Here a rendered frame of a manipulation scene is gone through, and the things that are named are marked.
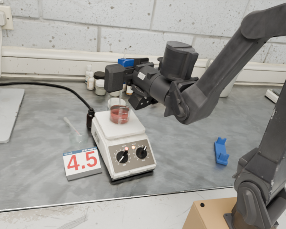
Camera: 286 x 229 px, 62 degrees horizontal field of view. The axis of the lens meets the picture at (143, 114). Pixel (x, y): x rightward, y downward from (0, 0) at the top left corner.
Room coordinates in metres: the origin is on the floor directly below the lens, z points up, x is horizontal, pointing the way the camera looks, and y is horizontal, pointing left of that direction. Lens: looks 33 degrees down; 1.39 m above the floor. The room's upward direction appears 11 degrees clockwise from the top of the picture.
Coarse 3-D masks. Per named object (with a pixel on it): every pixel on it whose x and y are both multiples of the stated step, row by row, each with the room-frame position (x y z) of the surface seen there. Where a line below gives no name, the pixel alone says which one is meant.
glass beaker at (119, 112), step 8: (112, 96) 0.57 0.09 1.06; (128, 96) 0.59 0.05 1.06; (112, 104) 0.54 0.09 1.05; (120, 104) 0.53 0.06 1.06; (128, 104) 0.54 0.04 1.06; (112, 112) 0.54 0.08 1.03; (120, 112) 0.53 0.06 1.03; (128, 112) 0.55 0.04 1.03; (112, 120) 0.54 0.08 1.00; (120, 120) 0.53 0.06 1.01; (128, 120) 0.56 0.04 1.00
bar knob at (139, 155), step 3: (141, 147) 0.50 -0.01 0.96; (144, 147) 0.49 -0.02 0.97; (138, 150) 0.49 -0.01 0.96; (141, 150) 0.48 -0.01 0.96; (144, 150) 0.48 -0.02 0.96; (138, 153) 0.48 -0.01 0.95; (141, 153) 0.47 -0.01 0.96; (144, 153) 0.48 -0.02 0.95; (138, 156) 0.47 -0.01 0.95; (141, 156) 0.46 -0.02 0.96; (144, 156) 0.48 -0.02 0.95
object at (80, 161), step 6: (66, 156) 0.43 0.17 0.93; (72, 156) 0.44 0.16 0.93; (78, 156) 0.45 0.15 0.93; (84, 156) 0.45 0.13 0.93; (90, 156) 0.46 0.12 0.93; (96, 156) 0.46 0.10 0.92; (66, 162) 0.42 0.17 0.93; (72, 162) 0.43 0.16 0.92; (78, 162) 0.44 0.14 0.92; (84, 162) 0.44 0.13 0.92; (90, 162) 0.45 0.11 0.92; (96, 162) 0.45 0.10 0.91; (66, 168) 0.41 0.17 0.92; (72, 168) 0.42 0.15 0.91; (78, 168) 0.42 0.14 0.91; (84, 168) 0.43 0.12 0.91
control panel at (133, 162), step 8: (120, 144) 0.48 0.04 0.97; (128, 144) 0.49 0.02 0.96; (136, 144) 0.50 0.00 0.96; (144, 144) 0.51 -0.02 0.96; (112, 152) 0.46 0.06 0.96; (128, 152) 0.47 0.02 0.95; (112, 160) 0.44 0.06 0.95; (128, 160) 0.45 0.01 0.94; (136, 160) 0.46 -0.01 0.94; (144, 160) 0.47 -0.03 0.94; (152, 160) 0.48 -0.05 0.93; (120, 168) 0.43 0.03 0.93; (128, 168) 0.44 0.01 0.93
